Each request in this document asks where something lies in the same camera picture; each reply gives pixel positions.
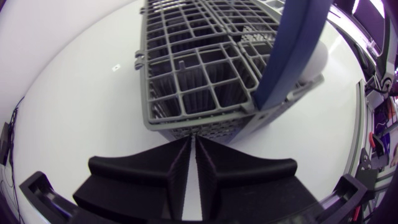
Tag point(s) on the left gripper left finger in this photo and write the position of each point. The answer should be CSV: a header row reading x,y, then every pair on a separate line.
x,y
140,180

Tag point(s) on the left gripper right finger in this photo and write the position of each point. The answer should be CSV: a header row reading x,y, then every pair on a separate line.
x,y
248,186

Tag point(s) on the grey cutlery basket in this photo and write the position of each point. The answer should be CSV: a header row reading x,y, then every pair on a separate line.
x,y
199,62

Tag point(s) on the pale plastic spoon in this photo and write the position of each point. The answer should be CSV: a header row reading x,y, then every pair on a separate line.
x,y
315,62

